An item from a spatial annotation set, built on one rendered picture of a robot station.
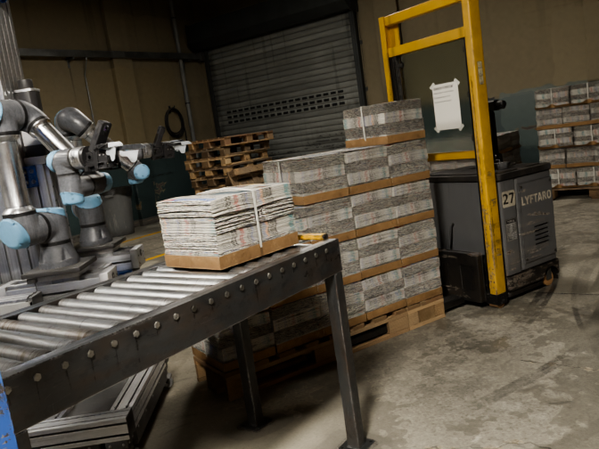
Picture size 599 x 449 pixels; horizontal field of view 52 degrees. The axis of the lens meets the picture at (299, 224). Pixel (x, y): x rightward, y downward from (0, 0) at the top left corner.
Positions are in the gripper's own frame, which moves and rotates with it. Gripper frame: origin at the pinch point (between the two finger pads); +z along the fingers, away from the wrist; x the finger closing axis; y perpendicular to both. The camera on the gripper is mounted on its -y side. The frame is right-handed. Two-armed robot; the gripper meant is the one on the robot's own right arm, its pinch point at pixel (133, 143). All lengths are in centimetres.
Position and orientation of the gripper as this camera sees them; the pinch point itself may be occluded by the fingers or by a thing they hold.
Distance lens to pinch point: 207.3
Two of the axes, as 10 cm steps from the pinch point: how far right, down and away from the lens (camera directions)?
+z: 9.1, -0.7, -4.1
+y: 0.8, 10.0, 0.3
